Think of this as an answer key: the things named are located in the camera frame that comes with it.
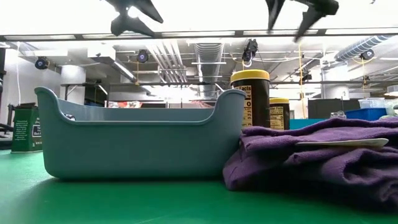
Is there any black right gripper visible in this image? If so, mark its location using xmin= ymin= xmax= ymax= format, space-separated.
xmin=266 ymin=0 xmax=340 ymax=43

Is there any yellow-lid dark spice bottle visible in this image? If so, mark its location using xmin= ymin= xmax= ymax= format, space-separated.
xmin=269 ymin=97 xmax=290 ymax=131
xmin=230 ymin=69 xmax=271 ymax=129

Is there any green spice tin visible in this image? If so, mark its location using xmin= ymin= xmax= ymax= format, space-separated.
xmin=11 ymin=105 xmax=44 ymax=153

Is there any white room column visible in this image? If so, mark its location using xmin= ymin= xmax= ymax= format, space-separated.
xmin=60 ymin=65 xmax=87 ymax=105
xmin=322 ymin=67 xmax=351 ymax=100

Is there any black cabinet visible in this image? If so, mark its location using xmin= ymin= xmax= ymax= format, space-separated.
xmin=307 ymin=98 xmax=361 ymax=119

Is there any teal blue box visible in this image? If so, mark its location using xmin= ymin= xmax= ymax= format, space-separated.
xmin=289 ymin=118 xmax=330 ymax=131

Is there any clear storage tub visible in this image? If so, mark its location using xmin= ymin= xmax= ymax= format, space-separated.
xmin=358 ymin=97 xmax=386 ymax=110

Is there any blue storage bin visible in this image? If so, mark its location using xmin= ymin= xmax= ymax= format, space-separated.
xmin=345 ymin=107 xmax=388 ymax=121

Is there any grey-blue plastic bin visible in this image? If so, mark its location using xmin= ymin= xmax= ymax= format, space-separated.
xmin=34 ymin=86 xmax=247 ymax=180

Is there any white flat tag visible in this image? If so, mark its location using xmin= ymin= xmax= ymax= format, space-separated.
xmin=295 ymin=138 xmax=389 ymax=147

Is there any purple cloth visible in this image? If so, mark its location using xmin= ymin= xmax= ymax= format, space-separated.
xmin=222 ymin=116 xmax=398 ymax=212

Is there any black ceiling camera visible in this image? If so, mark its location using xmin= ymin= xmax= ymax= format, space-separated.
xmin=359 ymin=49 xmax=375 ymax=61
xmin=34 ymin=56 xmax=50 ymax=70
xmin=136 ymin=49 xmax=150 ymax=63
xmin=241 ymin=38 xmax=259 ymax=62

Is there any striped flexible duct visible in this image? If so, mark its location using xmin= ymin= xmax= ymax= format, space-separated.
xmin=334 ymin=34 xmax=394 ymax=62

